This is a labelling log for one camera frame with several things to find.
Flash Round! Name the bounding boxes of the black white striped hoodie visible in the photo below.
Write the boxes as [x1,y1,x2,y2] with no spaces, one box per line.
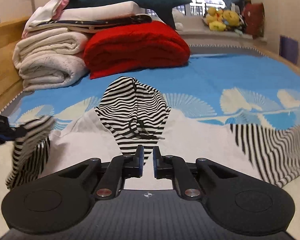
[6,76,300,189]

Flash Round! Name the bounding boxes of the cream folded quilt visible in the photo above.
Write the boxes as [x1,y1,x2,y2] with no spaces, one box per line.
[12,28,90,92]

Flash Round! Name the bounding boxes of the red folded blanket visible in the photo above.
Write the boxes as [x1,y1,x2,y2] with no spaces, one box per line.
[83,21,190,79]

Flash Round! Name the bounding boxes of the dark patterned folded cloth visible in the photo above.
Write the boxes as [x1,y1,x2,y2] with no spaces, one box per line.
[26,14,152,33]

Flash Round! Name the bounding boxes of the pink white garment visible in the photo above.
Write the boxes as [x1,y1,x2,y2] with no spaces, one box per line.
[51,0,69,20]

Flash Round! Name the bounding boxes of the dark teal shark plush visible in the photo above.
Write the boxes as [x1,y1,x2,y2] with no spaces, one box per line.
[64,0,193,30]

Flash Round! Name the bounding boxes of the yellow plush toys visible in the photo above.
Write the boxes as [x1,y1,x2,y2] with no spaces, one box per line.
[203,7,246,35]

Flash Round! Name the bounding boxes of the white folded pillow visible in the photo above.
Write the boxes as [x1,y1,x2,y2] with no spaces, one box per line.
[22,0,151,37]

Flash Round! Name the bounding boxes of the purple box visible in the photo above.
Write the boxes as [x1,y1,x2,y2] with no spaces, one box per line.
[279,35,299,64]

